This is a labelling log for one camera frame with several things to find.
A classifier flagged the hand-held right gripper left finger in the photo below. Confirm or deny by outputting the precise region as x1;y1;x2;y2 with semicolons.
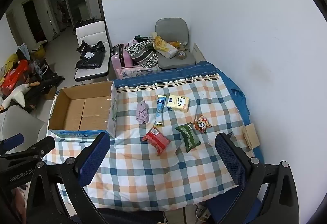
27;132;111;224

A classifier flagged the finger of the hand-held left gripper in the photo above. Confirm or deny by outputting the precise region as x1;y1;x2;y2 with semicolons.
0;133;25;153
0;135;56;163

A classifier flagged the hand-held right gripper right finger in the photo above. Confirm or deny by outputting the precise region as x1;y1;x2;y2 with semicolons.
215;133;300;224

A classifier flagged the pale grey chair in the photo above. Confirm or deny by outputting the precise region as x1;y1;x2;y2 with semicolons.
0;106;48;143

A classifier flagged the brown paper piece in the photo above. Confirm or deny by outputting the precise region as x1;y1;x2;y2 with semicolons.
242;123;260;150

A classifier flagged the panda plush toy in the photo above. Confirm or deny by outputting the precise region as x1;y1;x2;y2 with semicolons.
194;115;212;134

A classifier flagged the green snack packet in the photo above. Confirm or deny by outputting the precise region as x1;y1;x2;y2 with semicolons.
175;123;202;153

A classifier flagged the open cardboard box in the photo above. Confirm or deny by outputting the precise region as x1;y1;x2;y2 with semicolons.
48;81;119;140

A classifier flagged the white goose plush toy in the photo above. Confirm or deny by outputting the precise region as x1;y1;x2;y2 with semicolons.
0;81;41;109

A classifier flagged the white power strip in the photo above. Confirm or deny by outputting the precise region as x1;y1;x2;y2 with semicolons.
195;204;211;221

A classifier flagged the red snack packet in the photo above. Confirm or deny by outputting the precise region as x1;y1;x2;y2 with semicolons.
141;127;170;155

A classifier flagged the red plastic bag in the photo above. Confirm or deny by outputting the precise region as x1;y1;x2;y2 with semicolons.
0;60;29;90

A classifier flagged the plaid quilt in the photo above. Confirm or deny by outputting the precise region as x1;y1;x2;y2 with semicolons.
42;61;256;213

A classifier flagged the blue bed sheet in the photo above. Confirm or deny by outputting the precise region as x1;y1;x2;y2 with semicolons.
216;67;251;118

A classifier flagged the yellow tissue pack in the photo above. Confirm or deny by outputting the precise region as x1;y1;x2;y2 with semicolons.
167;95;190;113

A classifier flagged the blue white tube packet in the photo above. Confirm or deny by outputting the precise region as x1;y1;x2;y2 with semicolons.
153;95;167;128

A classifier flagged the pink floral cloth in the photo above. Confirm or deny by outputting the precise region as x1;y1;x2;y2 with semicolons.
115;64;161;80

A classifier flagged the pink suitcase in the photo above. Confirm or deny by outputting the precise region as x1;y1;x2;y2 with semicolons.
111;44;134;79

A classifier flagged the black plastic bag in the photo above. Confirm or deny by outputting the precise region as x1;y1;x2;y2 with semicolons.
75;40;106;70

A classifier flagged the flat cardboard sheet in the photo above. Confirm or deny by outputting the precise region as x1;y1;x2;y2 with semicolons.
191;43;206;63

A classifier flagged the patterned tote bag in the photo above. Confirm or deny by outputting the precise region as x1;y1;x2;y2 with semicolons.
124;40;159;69

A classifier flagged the white black chair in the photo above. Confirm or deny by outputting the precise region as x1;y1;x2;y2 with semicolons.
74;20;110;82

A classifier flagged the yellow paper bag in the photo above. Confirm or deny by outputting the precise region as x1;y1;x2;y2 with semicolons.
153;36;178;59

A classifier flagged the grey padded chair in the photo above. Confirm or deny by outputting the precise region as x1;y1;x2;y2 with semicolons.
155;18;197;70

